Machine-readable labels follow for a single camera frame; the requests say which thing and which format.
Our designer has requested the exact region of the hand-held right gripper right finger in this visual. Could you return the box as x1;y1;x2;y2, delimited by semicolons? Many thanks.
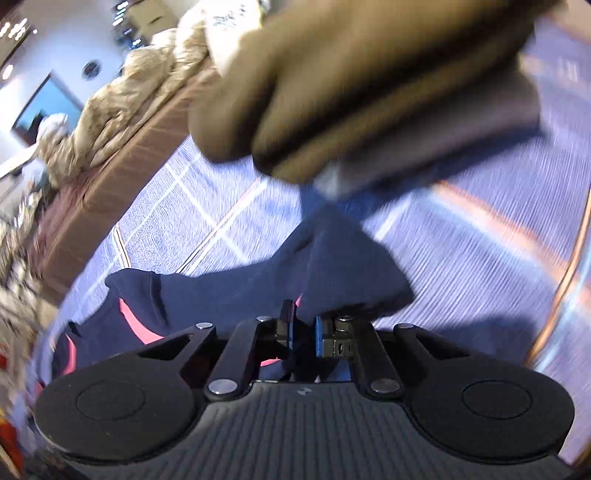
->
314;315;467;400

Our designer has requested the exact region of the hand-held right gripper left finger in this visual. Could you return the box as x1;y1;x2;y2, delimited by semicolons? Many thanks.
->
139;300;297;401

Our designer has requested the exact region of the navy cartoon print shirt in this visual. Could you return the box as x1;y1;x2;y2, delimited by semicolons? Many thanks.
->
51;203;416;388

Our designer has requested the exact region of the blue plaid blanket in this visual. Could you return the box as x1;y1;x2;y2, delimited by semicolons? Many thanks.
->
46;28;591;467

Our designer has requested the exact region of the pink massage bed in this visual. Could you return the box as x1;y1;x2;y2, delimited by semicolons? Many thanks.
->
28;60;222;296

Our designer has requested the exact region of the brown cloth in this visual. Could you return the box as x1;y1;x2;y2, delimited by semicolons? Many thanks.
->
187;0;561;201

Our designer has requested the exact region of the beige duvet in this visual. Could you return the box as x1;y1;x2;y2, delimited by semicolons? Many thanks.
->
37;9;218;185

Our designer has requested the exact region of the white printed cloth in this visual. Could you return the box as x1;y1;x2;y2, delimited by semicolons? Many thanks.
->
205;0;269;75

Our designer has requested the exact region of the wall-mounted television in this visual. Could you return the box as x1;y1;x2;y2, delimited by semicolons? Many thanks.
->
11;71;86;146

